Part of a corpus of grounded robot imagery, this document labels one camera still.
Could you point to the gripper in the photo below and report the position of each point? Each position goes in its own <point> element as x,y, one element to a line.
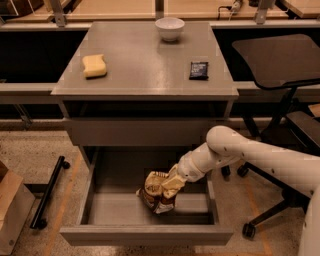
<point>187,168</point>

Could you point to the brown chip bag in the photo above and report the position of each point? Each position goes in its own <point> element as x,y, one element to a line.
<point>152,193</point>

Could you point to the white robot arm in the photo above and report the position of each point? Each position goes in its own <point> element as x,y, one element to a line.
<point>299,171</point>

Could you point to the closed grey top drawer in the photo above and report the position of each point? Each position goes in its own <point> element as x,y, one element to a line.
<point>138,131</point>

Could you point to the open grey drawer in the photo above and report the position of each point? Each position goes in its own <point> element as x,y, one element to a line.
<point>111,214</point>

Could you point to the grey drawer cabinet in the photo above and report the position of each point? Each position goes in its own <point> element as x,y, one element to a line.
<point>146,77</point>

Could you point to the dark blue snack packet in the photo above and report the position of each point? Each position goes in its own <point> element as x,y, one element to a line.
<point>198,71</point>

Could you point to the yellow sponge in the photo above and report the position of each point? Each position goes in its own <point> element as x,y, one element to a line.
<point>94,66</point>

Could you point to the black wheeled bar stand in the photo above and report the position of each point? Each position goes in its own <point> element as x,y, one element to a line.
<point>38,221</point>

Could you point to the white ceramic bowl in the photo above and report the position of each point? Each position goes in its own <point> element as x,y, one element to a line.
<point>169,28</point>

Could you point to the cardboard box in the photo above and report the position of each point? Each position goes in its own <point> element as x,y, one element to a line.
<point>15,203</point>

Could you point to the black office chair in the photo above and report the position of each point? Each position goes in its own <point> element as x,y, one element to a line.
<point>277,63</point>

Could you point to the white plug with cable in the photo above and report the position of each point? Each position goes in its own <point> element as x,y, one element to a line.
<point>233,9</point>

